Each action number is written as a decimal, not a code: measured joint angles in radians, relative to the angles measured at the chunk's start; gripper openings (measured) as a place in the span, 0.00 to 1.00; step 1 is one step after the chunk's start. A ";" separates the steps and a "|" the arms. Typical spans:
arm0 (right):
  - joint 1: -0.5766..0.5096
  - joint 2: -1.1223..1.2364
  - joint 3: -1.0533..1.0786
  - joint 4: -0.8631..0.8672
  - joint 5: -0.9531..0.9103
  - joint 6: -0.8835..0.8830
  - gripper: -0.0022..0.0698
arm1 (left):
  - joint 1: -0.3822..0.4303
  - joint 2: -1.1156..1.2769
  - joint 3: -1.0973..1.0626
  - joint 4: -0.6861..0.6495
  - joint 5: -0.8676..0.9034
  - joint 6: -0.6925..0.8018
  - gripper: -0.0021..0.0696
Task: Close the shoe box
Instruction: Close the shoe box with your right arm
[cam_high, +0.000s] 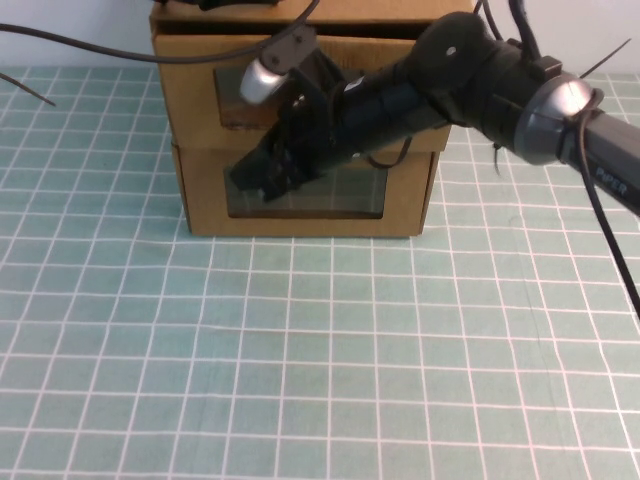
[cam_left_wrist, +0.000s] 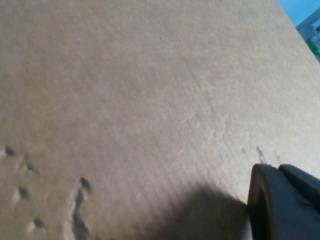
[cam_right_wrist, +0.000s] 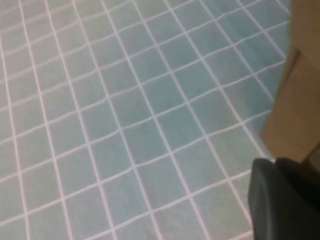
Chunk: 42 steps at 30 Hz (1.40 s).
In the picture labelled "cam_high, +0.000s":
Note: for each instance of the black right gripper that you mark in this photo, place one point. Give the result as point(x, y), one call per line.
point(312, 100)

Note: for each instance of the cardboard shoe box with window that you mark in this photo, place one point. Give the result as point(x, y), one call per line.
point(210, 210)
point(190, 100)

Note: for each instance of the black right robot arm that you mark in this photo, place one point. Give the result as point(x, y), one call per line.
point(450, 55)

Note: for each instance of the green checkered tablecloth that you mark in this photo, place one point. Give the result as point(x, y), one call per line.
point(300, 350)

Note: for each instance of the black zip tie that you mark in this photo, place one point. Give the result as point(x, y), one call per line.
point(605, 59)

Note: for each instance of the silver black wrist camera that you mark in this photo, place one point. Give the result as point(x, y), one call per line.
point(265, 75)

